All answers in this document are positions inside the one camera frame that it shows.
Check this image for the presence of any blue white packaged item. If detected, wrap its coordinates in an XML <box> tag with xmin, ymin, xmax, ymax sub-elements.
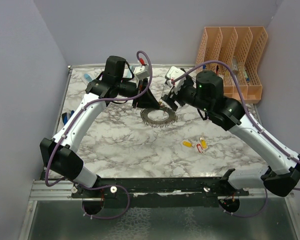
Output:
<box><xmin>83</xmin><ymin>73</ymin><xmax>93</xmax><ymax>83</ymax></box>

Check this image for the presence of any orange plastic file organizer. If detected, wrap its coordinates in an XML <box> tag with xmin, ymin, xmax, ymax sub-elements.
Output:
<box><xmin>195</xmin><ymin>26</ymin><xmax>268</xmax><ymax>104</ymax></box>

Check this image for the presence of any aluminium frame rail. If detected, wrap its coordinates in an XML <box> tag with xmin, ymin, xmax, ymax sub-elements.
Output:
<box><xmin>29</xmin><ymin>177</ymin><xmax>295</xmax><ymax>201</ymax></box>

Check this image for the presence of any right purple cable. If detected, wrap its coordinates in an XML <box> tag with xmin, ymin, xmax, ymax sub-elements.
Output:
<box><xmin>172</xmin><ymin>59</ymin><xmax>300</xmax><ymax>218</ymax></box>

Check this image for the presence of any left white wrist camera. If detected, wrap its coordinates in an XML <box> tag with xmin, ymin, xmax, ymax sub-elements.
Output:
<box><xmin>134</xmin><ymin>65</ymin><xmax>150</xmax><ymax>81</ymax></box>

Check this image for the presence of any dark blue stapler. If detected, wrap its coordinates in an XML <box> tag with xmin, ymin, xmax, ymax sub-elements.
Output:
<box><xmin>61</xmin><ymin>110</ymin><xmax>75</xmax><ymax>125</ymax></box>

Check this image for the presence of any red key tag right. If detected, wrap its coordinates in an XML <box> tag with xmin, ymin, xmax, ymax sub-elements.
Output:
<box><xmin>196</xmin><ymin>143</ymin><xmax>205</xmax><ymax>154</ymax></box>

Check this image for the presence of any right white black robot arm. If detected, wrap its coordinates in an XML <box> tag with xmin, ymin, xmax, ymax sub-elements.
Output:
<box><xmin>162</xmin><ymin>70</ymin><xmax>300</xmax><ymax>197</ymax></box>

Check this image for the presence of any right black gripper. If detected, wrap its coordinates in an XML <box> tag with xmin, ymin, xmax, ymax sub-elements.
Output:
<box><xmin>162</xmin><ymin>76</ymin><xmax>212</xmax><ymax>113</ymax></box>

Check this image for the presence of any purple cable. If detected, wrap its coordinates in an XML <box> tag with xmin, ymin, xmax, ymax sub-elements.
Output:
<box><xmin>172</xmin><ymin>59</ymin><xmax>300</xmax><ymax>218</ymax></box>
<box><xmin>44</xmin><ymin>50</ymin><xmax>154</xmax><ymax>221</ymax></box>

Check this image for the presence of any light blue stapler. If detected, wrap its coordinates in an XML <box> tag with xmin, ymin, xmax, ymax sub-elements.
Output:
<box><xmin>123</xmin><ymin>66</ymin><xmax>135</xmax><ymax>79</ymax></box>

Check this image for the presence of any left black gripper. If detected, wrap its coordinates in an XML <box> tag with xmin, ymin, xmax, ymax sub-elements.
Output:
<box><xmin>116</xmin><ymin>77</ymin><xmax>161</xmax><ymax>110</ymax></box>

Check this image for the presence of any yellow tag key upright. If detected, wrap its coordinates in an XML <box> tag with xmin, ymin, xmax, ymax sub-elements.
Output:
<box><xmin>199</xmin><ymin>133</ymin><xmax>208</xmax><ymax>150</ymax></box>

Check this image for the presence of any round metal keyring disc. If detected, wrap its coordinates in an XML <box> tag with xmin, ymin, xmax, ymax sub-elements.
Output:
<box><xmin>140</xmin><ymin>106</ymin><xmax>178</xmax><ymax>128</ymax></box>

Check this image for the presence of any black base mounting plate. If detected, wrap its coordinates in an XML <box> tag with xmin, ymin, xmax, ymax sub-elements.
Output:
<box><xmin>39</xmin><ymin>169</ymin><xmax>281</xmax><ymax>209</ymax></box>

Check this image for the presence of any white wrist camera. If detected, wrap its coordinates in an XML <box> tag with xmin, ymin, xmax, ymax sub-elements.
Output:
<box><xmin>134</xmin><ymin>65</ymin><xmax>150</xmax><ymax>81</ymax></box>
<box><xmin>165</xmin><ymin>66</ymin><xmax>186</xmax><ymax>88</ymax></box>

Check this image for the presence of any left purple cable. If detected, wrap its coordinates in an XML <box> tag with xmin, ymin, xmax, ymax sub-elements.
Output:
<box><xmin>44</xmin><ymin>50</ymin><xmax>154</xmax><ymax>221</ymax></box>

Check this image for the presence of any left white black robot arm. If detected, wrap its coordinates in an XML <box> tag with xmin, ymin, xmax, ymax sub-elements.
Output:
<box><xmin>39</xmin><ymin>50</ymin><xmax>161</xmax><ymax>198</ymax></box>

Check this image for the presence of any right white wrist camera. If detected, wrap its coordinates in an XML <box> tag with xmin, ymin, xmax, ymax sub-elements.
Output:
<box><xmin>165</xmin><ymin>66</ymin><xmax>186</xmax><ymax>88</ymax></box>

